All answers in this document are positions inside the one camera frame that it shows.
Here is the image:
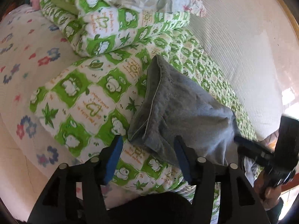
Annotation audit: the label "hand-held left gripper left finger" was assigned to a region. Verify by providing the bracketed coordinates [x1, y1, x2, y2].
[28, 135, 123, 224]

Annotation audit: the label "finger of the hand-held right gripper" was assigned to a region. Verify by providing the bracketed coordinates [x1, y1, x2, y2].
[234, 136, 274, 167]

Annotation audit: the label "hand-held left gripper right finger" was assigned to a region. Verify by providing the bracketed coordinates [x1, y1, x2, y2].
[174, 135, 269, 224]

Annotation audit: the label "grey pants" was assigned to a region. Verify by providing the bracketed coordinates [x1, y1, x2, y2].
[127, 55, 258, 185]

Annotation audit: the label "person's right forearm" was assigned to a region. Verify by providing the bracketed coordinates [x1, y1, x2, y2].
[265, 197, 284, 223]

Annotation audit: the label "person's right hand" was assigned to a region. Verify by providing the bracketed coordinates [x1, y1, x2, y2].
[253, 169, 284, 202]

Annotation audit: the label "grey pink patterned pillow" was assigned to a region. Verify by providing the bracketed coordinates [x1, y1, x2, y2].
[262, 131, 281, 148]

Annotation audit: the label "person's dark clothed leg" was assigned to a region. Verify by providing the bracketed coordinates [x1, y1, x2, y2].
[106, 192, 195, 224]

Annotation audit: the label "folded green printed quilt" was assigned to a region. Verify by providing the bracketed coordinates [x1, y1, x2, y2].
[38, 0, 191, 57]

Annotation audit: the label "white flowered bed sheet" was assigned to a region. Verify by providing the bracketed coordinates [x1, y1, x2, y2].
[0, 5, 112, 215]

